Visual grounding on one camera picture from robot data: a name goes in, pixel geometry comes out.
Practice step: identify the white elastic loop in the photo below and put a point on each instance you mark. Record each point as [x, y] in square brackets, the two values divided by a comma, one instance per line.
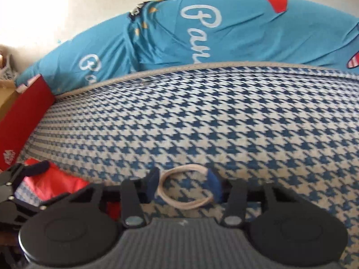
[179, 204]

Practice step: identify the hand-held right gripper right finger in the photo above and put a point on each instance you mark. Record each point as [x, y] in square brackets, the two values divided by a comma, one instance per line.
[214, 186]

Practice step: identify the blue printed quilt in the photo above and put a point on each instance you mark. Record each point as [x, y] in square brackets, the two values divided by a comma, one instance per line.
[168, 39]

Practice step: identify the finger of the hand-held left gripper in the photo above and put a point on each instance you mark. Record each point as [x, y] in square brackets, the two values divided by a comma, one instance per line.
[38, 167]
[25, 207]

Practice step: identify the red shopping bag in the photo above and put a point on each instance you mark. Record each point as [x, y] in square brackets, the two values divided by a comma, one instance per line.
[61, 182]

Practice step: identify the red shoe box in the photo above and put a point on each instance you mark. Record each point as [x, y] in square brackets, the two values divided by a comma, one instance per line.
[22, 123]

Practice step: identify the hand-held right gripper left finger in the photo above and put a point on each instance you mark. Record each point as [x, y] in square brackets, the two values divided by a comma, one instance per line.
[152, 186]

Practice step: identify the white plastic basket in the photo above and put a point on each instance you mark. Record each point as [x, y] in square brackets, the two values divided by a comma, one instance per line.
[7, 71]

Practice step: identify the houndstooth bed mattress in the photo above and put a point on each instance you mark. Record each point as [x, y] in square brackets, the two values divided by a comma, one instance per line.
[224, 123]

